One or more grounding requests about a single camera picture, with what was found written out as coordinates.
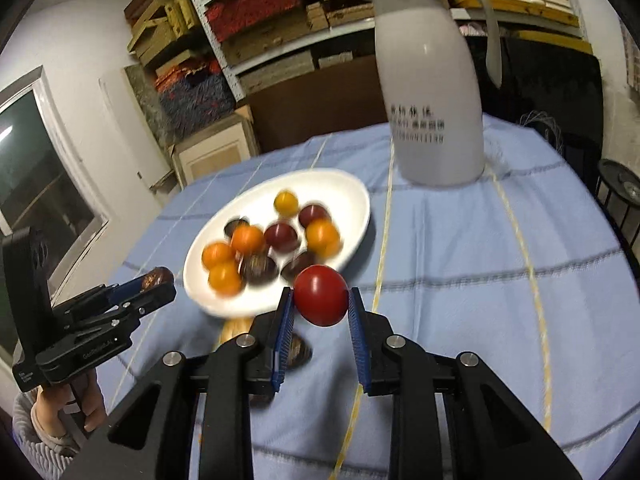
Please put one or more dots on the cardboard box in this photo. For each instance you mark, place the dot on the cardboard box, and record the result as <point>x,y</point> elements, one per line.
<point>215,152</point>

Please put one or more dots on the bright red tomato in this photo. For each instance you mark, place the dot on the bright red tomato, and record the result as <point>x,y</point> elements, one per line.
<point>320,296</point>

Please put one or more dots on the grey marble slab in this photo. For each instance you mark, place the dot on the grey marble slab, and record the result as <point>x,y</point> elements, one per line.
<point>145,100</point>

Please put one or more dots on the window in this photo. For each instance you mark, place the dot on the window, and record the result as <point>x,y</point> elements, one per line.
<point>40,180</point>

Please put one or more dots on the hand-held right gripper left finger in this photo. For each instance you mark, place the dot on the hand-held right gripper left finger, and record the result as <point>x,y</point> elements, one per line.
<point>282,340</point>

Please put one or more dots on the yellow tomato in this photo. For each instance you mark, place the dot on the yellow tomato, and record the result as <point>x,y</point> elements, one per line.
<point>285,202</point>

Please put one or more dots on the red patterned box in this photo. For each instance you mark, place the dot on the red patterned box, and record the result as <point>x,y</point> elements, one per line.
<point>250,7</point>

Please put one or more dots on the orange tomato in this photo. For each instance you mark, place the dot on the orange tomato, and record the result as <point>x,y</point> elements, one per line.
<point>322,237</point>

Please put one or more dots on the dark brown water chestnut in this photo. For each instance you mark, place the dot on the dark brown water chestnut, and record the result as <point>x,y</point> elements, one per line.
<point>156,277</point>
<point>258,267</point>
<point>298,265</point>
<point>300,350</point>
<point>235,224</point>

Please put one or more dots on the white thermos jug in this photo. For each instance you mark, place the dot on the white thermos jug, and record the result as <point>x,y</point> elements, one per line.
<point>430,110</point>

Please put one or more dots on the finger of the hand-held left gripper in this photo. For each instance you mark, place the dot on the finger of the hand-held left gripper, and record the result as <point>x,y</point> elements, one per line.
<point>131,285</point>
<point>150,301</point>

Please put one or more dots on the person's left forearm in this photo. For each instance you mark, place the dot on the person's left forearm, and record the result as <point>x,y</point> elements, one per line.
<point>35,452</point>

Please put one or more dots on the white round plate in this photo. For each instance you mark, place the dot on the white round plate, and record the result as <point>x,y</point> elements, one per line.
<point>342,195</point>

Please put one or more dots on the blue and red patterned boxes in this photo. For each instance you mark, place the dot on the blue and red patterned boxes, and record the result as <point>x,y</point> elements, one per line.
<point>195,95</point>

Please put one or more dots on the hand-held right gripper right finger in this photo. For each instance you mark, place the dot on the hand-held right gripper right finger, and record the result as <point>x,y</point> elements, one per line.
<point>359,345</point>

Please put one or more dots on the black chair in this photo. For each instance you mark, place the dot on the black chair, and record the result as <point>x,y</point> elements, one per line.
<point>550,95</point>

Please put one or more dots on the white metal shelf rack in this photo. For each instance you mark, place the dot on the white metal shelf rack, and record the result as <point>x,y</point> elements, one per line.
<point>210,25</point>

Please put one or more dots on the person's left hand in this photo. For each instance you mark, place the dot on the person's left hand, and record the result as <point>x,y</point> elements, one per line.
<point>47,412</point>

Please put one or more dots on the pale tan round fruit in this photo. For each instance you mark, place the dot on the pale tan round fruit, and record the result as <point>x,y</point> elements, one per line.
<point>235,330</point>

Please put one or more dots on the black round stool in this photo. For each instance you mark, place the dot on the black round stool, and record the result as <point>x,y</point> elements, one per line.
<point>620,180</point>

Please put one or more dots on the pile of tan cardboard boxes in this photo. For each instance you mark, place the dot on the pile of tan cardboard boxes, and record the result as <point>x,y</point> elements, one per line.
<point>160,25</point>

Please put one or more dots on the stack of woven storage boxes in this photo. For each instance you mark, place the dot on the stack of woven storage boxes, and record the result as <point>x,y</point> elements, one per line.
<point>280,42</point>

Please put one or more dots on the orange mandarin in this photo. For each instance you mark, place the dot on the orange mandarin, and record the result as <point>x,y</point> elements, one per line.
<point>225,279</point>
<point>217,255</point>
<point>247,239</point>

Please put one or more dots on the blue checked tablecloth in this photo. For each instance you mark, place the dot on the blue checked tablecloth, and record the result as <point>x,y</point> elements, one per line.
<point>450,260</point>

